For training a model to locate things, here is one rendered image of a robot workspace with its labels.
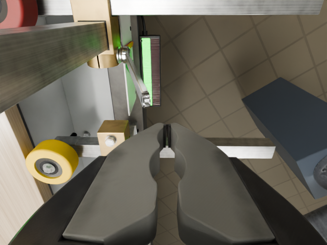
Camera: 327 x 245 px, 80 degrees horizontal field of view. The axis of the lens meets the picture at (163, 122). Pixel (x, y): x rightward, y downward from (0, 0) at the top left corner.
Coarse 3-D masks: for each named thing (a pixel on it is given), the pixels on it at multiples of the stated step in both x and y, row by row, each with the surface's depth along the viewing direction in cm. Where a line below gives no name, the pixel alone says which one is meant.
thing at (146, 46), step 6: (144, 42) 43; (144, 48) 44; (144, 54) 45; (144, 60) 45; (150, 60) 45; (144, 66) 46; (150, 66) 46; (144, 72) 47; (150, 72) 47; (144, 78) 47; (150, 78) 47; (150, 84) 48; (150, 90) 49; (150, 96) 49
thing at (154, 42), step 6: (156, 42) 43; (156, 48) 44; (156, 54) 45; (156, 60) 45; (156, 66) 46; (156, 72) 46; (156, 78) 47; (156, 84) 48; (156, 90) 49; (156, 96) 49; (156, 102) 50
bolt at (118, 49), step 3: (129, 42) 39; (132, 42) 41; (126, 45) 36; (129, 45) 38; (132, 45) 41; (117, 48) 30; (120, 48) 30; (117, 51) 30; (120, 51) 30; (129, 51) 30; (117, 54) 30; (120, 54) 30; (129, 54) 30; (117, 57) 30; (120, 57) 30; (117, 60) 30; (120, 60) 30
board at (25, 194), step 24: (0, 120) 31; (0, 144) 33; (24, 144) 34; (0, 168) 35; (24, 168) 35; (0, 192) 38; (24, 192) 38; (48, 192) 41; (0, 216) 42; (24, 216) 42; (0, 240) 46
